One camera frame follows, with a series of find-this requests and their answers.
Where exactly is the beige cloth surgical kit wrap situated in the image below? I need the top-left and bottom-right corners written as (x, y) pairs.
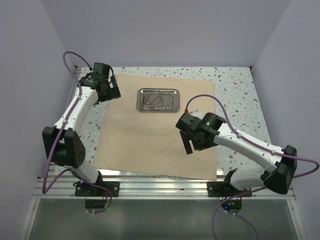
top-left (93, 75), bottom-right (217, 180)

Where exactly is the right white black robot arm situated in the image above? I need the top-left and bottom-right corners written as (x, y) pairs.
top-left (175, 112), bottom-right (297, 197)

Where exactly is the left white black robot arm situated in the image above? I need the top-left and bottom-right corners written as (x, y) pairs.
top-left (42, 62), bottom-right (121, 197)

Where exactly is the steel instrument tray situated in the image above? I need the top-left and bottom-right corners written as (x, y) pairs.
top-left (136, 88), bottom-right (180, 113)

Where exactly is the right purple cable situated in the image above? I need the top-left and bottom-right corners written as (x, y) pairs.
top-left (184, 94), bottom-right (320, 240)

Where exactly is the purple cable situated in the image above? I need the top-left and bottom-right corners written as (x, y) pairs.
top-left (184, 94), bottom-right (320, 240)
top-left (41, 51), bottom-right (113, 215)

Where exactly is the aluminium front rail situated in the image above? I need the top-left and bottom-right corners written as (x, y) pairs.
top-left (32, 176), bottom-right (297, 201)

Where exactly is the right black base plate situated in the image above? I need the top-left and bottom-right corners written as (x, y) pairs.
top-left (206, 181), bottom-right (252, 198)

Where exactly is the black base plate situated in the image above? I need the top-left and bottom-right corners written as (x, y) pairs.
top-left (206, 181), bottom-right (252, 198)
top-left (73, 181), bottom-right (120, 197)

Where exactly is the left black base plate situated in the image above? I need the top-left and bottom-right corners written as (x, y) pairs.
top-left (73, 181), bottom-right (120, 197)

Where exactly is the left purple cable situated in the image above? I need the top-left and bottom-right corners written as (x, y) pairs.
top-left (41, 51), bottom-right (113, 215)

